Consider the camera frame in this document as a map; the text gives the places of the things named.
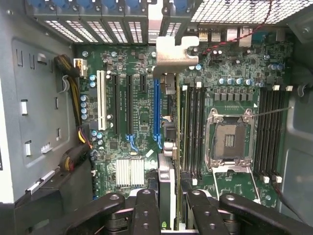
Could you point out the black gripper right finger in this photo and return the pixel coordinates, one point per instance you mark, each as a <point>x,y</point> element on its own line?
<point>205,218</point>

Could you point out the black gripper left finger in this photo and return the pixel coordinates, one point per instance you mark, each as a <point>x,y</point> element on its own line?
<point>146,215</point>

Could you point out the silver chipset heat sink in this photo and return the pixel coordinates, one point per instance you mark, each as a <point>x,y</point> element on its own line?
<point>129,171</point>

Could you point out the metal socket cover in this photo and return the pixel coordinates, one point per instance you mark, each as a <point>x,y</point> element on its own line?
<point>253,181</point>

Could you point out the CPU socket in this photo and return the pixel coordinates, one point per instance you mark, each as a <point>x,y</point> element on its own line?
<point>228,142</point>

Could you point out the black plastic shroud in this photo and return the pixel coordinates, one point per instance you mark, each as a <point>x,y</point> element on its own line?
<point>49,203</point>

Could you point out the green motherboard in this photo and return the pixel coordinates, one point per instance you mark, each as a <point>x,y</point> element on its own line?
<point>146,115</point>

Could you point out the blue expansion slot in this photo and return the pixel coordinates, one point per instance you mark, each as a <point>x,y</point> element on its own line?
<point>157,110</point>

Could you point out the open black PC case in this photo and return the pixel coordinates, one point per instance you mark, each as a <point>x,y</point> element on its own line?
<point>300,147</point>

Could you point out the white expansion slot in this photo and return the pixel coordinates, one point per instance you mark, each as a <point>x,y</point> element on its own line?
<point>102,102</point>

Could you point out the thin metal locking lever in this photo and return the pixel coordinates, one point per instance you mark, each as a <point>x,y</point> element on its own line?
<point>274,112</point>

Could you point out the short black expansion slot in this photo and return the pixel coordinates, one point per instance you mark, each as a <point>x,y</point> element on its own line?
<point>143,84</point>

